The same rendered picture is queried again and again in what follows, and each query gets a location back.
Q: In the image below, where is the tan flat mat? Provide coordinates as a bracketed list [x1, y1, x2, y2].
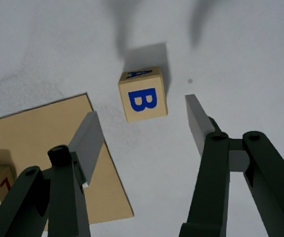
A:
[0, 94, 134, 224]

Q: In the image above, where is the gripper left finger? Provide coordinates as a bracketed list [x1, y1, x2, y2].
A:
[0, 111, 105, 237]

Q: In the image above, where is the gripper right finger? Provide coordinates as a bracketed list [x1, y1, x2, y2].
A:
[179, 94, 284, 237]

